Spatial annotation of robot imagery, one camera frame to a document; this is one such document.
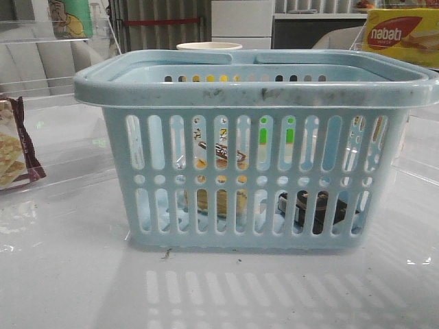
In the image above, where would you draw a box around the bagged bread with brown label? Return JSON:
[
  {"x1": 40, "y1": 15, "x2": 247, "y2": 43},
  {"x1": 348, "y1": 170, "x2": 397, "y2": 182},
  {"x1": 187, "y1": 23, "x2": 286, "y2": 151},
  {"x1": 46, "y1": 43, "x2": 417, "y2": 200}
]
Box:
[{"x1": 174, "y1": 139, "x2": 250, "y2": 220}]

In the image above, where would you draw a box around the black tissue pack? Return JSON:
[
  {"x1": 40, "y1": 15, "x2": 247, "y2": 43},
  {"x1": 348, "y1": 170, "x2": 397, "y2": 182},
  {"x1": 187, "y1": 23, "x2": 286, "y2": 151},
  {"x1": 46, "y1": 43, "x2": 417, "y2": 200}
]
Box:
[{"x1": 274, "y1": 190, "x2": 348, "y2": 234}]

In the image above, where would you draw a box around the light blue plastic basket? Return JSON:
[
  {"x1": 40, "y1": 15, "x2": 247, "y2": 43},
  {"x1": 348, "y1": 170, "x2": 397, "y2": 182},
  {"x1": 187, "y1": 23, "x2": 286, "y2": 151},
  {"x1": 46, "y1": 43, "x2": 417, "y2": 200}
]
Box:
[{"x1": 73, "y1": 49, "x2": 438, "y2": 249}]

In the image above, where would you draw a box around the white paper cup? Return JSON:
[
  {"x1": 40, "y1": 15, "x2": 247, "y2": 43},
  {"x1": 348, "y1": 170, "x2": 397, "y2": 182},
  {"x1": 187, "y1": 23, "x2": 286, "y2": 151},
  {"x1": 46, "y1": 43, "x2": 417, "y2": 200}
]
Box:
[{"x1": 176, "y1": 41, "x2": 243, "y2": 51}]

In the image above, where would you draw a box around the white cabinet in background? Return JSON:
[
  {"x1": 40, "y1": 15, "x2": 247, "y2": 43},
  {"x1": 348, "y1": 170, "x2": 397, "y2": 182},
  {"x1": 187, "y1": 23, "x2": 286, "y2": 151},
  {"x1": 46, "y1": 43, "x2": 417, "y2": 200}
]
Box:
[{"x1": 211, "y1": 1, "x2": 275, "y2": 49}]

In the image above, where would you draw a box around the brown wafer snack packet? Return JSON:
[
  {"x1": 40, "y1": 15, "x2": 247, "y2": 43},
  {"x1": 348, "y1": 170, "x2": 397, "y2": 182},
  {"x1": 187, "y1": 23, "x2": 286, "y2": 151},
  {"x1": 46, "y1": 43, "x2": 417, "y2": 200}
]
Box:
[{"x1": 1, "y1": 97, "x2": 46, "y2": 192}]

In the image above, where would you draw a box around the green yellow cartoon package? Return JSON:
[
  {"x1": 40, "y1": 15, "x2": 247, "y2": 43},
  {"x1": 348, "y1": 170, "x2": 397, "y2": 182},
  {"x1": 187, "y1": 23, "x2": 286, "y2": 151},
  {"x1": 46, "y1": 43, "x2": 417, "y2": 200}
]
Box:
[{"x1": 48, "y1": 0, "x2": 93, "y2": 38}]

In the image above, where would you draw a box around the clear acrylic shelf left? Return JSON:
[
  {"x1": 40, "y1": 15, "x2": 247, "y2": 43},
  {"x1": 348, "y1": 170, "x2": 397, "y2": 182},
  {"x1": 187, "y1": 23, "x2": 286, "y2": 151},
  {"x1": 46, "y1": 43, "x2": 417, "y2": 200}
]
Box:
[{"x1": 1, "y1": 18, "x2": 121, "y2": 108}]

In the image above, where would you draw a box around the clear acrylic shelf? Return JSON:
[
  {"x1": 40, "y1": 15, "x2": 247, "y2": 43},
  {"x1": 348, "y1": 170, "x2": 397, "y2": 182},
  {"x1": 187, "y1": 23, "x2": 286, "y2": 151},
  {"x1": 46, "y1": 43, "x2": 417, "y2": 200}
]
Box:
[
  {"x1": 349, "y1": 20, "x2": 439, "y2": 188},
  {"x1": 1, "y1": 18, "x2": 121, "y2": 108}
]

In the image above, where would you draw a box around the clear acrylic shelf right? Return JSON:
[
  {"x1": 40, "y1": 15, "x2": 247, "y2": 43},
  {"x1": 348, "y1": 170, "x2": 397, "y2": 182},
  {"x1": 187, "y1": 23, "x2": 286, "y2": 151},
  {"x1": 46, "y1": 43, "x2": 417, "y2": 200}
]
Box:
[{"x1": 349, "y1": 20, "x2": 439, "y2": 188}]

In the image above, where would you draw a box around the yellow nabati wafer box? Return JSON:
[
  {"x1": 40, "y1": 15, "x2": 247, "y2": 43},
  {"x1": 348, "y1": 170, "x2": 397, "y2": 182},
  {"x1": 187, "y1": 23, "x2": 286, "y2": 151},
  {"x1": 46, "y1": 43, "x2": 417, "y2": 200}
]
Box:
[{"x1": 362, "y1": 8, "x2": 438, "y2": 69}]

